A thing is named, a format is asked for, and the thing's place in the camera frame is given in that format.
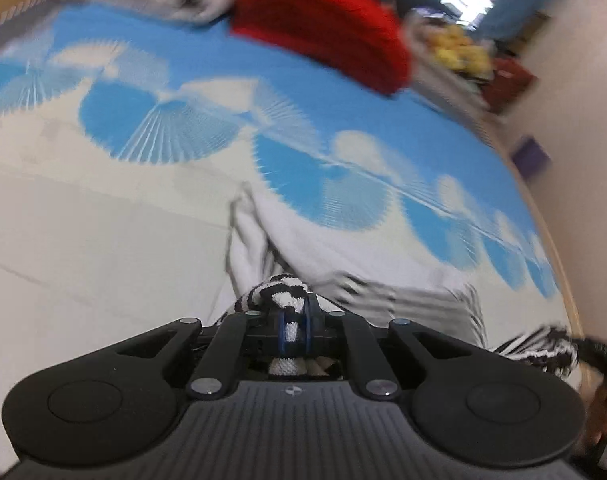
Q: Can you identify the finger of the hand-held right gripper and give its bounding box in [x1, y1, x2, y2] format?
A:
[577, 337, 607, 372]

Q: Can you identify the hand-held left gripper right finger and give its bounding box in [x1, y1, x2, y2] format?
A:
[303, 294, 484, 402]

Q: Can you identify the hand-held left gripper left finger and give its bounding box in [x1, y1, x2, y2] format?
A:
[113, 307, 290, 402]

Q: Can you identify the striped and white knit sweater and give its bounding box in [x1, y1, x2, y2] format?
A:
[210, 182, 580, 380]

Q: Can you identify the blue and white bedspread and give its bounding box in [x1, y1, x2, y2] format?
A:
[0, 0, 577, 478]

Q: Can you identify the purple box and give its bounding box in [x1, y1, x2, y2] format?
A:
[512, 136, 553, 179]

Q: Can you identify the folded red knit sweater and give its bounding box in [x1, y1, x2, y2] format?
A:
[230, 0, 414, 97]

